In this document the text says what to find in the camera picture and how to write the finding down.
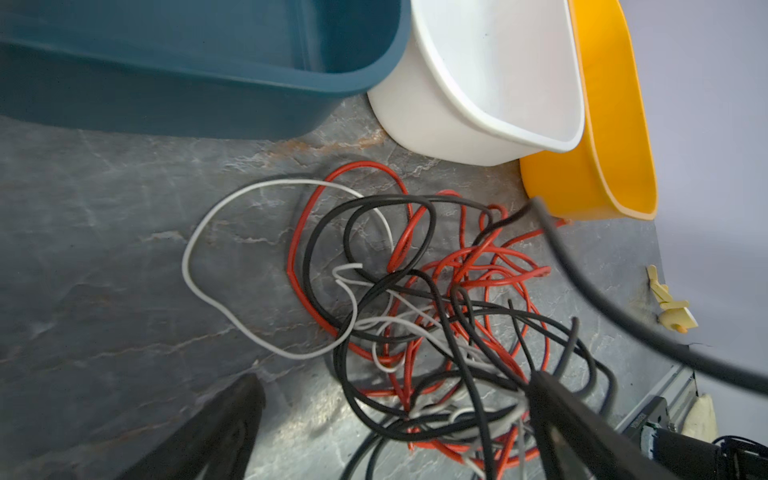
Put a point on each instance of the white plastic bin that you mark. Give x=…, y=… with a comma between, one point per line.
x=485, y=82

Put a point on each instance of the teal plastic bin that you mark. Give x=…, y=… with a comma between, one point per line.
x=265, y=70

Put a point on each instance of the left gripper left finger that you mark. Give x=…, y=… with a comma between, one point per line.
x=216, y=443

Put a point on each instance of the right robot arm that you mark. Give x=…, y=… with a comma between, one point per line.
x=726, y=457

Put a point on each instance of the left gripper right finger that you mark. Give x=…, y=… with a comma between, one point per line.
x=575, y=443

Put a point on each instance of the yellow plastic bin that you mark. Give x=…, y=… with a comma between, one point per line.
x=611, y=173

